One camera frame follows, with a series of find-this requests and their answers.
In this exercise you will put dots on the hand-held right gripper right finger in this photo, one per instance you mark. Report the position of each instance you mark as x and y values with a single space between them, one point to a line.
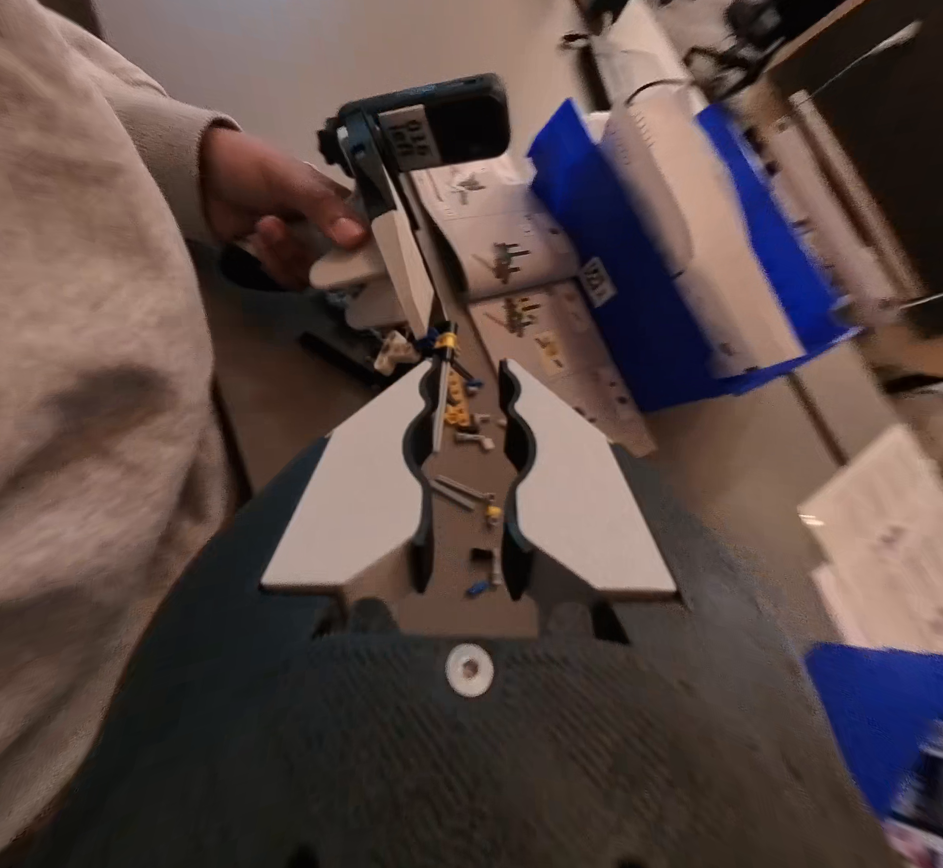
589 514

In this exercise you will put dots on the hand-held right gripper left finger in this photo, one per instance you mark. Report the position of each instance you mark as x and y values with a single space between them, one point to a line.
346 507

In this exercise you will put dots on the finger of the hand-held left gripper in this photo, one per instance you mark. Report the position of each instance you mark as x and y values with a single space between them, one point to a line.
405 264

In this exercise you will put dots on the yellow lego gear assembly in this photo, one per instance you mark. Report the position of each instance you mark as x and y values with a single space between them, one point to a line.
446 341

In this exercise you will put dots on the long grey lego axle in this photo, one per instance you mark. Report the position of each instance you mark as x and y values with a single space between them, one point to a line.
453 494
471 488

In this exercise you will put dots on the lego instruction booklet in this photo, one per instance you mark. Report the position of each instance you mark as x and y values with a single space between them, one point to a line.
516 242

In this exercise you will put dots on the black lego connector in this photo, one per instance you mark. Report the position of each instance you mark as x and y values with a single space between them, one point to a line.
481 555

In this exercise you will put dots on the short blue lego pin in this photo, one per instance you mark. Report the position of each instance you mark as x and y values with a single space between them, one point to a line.
477 589

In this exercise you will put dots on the white grey lego connector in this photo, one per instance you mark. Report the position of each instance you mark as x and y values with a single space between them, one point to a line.
475 440

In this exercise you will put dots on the long yellow lego beam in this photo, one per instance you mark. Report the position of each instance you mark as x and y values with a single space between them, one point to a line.
458 400

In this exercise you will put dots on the person's left hand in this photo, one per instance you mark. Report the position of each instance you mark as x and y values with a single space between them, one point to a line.
272 205

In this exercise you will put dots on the white packaging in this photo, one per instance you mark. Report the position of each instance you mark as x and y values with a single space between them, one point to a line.
685 219

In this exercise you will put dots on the printed paper sheets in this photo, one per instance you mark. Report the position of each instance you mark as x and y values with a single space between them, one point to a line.
877 536

